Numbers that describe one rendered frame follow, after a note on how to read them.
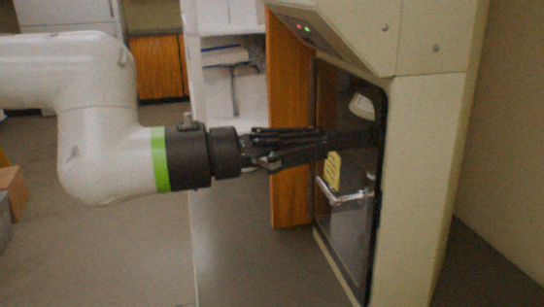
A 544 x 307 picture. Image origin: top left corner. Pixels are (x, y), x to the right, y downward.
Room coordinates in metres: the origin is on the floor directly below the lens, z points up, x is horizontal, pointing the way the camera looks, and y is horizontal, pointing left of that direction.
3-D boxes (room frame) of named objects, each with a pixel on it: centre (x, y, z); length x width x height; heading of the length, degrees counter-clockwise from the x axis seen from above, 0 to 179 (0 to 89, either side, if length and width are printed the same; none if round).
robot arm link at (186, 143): (0.50, 0.11, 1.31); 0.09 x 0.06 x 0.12; 13
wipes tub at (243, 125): (1.26, 0.10, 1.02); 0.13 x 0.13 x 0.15
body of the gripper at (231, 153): (0.52, 0.04, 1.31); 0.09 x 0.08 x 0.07; 103
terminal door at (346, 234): (0.67, -0.13, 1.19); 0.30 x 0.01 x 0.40; 12
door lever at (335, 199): (0.59, -0.11, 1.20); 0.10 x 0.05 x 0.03; 12
